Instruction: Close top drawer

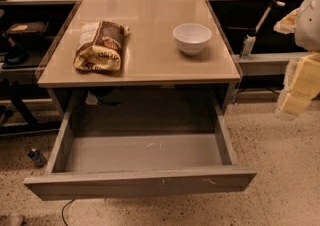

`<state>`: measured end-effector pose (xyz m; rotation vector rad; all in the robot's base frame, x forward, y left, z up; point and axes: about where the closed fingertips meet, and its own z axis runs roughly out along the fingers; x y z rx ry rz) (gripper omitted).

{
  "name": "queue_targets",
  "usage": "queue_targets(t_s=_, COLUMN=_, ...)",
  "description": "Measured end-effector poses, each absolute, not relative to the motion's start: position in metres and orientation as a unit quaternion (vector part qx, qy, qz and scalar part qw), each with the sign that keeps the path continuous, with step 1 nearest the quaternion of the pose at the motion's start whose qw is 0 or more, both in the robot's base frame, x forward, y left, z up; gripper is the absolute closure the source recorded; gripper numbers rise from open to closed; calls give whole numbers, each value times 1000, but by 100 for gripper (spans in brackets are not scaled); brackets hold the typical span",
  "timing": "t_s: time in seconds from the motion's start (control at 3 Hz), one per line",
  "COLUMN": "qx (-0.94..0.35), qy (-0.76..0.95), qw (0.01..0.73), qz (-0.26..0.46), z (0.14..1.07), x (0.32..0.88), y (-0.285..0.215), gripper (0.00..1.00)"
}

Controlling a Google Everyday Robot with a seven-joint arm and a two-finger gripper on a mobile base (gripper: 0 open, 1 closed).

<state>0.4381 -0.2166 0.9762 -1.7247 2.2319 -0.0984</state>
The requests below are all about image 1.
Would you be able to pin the white ceramic bowl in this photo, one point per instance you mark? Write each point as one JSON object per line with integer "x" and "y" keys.
{"x": 191, "y": 38}

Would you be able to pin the grey top drawer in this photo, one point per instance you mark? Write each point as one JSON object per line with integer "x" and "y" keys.
{"x": 141, "y": 143}

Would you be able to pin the white bottle with nozzle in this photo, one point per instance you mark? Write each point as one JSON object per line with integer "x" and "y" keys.
{"x": 250, "y": 38}

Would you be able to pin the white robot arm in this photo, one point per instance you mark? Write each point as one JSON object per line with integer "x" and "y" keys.
{"x": 304, "y": 23}

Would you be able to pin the brown yellow chip bag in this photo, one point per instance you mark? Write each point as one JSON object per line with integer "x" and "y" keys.
{"x": 100, "y": 46}

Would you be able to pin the padded gripper body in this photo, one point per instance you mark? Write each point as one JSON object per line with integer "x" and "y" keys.
{"x": 309, "y": 27}

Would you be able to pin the grey drawer cabinet counter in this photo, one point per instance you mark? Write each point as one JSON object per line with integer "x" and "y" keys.
{"x": 150, "y": 55}

